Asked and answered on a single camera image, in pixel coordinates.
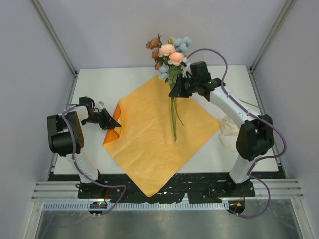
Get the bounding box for orange wrapping paper sheet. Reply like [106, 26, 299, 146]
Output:
[103, 76, 220, 197]

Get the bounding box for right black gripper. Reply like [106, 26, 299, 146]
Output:
[169, 74, 199, 98]

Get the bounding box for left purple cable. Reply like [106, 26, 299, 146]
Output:
[61, 103, 127, 217]

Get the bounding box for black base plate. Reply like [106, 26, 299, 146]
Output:
[47, 171, 257, 204]

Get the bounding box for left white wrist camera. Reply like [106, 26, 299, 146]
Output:
[95, 101, 104, 110]

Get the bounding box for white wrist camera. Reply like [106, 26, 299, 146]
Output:
[95, 101, 104, 110]
[182, 62, 191, 78]

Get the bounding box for right aluminium frame post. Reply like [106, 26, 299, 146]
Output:
[249, 0, 297, 72]

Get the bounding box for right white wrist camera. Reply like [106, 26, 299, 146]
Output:
[182, 62, 191, 78]

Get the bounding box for cream ribbon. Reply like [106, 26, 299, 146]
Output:
[218, 116, 239, 153]

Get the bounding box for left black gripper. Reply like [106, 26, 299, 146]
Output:
[81, 108, 121, 131]

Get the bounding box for fake flower bouquet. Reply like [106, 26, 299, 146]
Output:
[146, 33, 194, 143]

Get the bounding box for white slotted cable duct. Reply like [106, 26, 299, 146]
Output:
[42, 201, 229, 211]

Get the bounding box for aluminium frame post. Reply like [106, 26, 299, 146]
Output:
[30, 0, 77, 76]
[249, 0, 297, 72]

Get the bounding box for left aluminium frame post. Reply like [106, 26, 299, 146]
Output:
[30, 0, 77, 76]

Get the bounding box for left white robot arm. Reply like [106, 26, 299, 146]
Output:
[46, 96, 121, 198]

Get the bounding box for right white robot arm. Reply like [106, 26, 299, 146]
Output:
[169, 61, 274, 196]

